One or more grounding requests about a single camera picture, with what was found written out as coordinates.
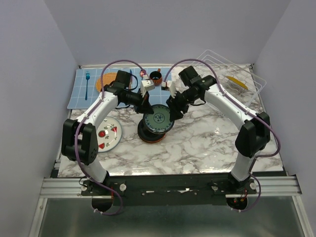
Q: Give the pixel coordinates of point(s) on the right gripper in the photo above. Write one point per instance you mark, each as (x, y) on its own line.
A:
(175, 107)

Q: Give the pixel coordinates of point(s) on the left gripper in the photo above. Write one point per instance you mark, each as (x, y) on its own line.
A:
(146, 107)

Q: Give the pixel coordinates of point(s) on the teal plate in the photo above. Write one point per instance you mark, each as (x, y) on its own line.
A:
(158, 122)

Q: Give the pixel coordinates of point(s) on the orange plate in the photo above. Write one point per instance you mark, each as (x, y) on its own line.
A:
(154, 141)

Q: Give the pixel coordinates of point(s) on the watermelon pattern plate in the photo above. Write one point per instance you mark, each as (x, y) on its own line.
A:
(109, 134)

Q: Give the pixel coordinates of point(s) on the plain yellow plate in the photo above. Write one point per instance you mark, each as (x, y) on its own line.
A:
(237, 82)

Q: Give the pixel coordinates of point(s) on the white wire dish rack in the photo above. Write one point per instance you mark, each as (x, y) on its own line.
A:
(211, 63)

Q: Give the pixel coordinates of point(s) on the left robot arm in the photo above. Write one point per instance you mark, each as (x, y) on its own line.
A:
(79, 136)

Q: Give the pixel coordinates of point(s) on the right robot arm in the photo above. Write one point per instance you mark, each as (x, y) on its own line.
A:
(254, 133)

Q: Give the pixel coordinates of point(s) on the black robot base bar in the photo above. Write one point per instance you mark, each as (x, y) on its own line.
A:
(181, 189)

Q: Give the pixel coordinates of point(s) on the brown ceramic mug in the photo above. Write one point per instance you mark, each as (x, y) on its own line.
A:
(156, 77)

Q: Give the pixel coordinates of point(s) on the iridescent spoon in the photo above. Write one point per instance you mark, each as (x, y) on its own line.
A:
(143, 74)

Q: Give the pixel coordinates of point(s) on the woven orange trivet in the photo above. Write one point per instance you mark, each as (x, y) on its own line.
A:
(107, 78)

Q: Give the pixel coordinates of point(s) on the blue grid placemat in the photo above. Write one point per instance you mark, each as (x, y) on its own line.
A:
(77, 100)

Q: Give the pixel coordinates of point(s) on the blue fork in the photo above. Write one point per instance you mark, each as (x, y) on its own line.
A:
(87, 77)

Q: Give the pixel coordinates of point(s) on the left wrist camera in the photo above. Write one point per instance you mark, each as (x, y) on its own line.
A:
(146, 86)

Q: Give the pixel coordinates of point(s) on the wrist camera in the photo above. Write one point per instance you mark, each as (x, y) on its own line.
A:
(169, 86)
(146, 86)

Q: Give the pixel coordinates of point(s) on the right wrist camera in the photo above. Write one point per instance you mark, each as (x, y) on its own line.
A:
(169, 86)

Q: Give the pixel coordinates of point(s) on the aluminium frame rail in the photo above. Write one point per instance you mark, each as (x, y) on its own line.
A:
(277, 186)

